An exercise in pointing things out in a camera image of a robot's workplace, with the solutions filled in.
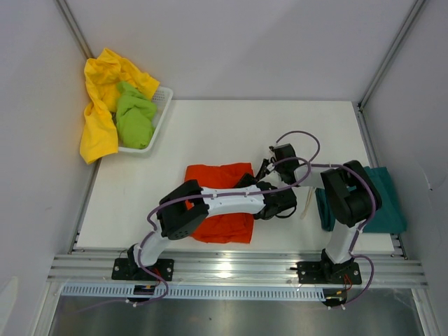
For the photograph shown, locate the orange shorts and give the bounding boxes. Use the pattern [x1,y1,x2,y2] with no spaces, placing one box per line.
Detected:
[184,162,255,245]

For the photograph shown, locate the teal green shorts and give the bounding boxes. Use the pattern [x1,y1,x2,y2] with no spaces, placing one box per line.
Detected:
[300,166,409,235]

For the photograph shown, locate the lime green shorts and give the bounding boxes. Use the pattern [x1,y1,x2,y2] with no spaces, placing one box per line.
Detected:
[115,81,158,150]

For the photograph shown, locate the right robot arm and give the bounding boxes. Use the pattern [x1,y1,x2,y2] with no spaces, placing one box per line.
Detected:
[256,143,382,284]

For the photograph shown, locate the yellow shorts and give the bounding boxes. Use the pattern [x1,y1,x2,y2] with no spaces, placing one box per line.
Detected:
[80,48,160,164]

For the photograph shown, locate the white plastic basket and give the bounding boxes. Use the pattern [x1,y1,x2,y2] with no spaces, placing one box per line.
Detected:
[118,86,174,156]

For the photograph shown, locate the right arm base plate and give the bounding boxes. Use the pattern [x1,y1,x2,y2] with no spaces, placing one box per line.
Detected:
[297,260,362,285]

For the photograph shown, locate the aluminium mounting rail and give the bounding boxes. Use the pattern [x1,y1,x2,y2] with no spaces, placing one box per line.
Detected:
[47,250,428,289]

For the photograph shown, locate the slotted cable duct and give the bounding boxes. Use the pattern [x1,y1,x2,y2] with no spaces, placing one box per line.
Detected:
[61,282,325,302]

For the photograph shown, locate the right aluminium frame post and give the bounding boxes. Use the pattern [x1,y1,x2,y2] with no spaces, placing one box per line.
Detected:
[357,0,429,113]

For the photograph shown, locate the aluminium frame post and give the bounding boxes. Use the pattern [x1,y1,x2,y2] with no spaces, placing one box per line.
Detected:
[54,0,94,59]
[357,0,429,113]

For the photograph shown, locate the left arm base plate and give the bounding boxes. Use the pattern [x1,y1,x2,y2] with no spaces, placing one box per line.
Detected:
[111,258,174,281]

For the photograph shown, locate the left aluminium frame post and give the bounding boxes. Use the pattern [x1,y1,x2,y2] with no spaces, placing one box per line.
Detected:
[54,0,94,59]

